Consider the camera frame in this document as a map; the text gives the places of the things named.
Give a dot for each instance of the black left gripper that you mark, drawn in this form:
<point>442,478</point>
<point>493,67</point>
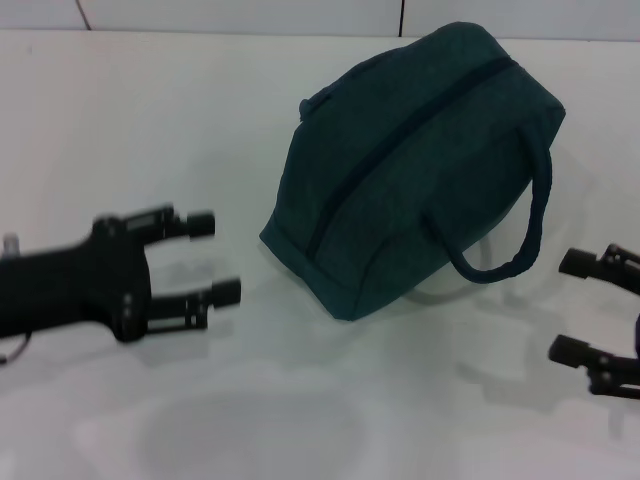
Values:
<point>90,285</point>

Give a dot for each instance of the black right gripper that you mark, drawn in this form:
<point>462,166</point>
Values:
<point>637,335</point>

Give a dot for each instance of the dark teal insulated lunch bag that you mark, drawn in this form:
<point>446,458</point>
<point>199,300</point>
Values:
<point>400,200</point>

